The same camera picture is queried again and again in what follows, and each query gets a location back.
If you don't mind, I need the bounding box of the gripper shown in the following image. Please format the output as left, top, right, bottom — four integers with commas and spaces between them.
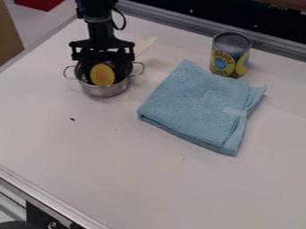
66, 21, 137, 85

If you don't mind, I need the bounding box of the red and yellow toy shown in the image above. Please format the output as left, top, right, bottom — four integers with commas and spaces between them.
88, 61, 117, 87

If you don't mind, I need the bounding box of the beige paper piece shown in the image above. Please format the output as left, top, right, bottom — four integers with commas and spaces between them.
132, 35, 159, 58

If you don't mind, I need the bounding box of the silver pot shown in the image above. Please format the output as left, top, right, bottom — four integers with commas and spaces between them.
62, 60, 146, 98

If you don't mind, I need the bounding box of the blue cloth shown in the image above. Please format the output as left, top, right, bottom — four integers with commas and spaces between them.
134, 59, 269, 157

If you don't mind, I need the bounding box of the cardboard box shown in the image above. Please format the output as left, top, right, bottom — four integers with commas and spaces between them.
0, 0, 26, 67

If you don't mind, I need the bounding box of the red box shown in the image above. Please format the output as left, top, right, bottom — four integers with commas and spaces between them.
13, 0, 66, 13

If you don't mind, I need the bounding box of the yellow and blue can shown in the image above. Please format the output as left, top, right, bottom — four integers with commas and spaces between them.
208, 30, 254, 80

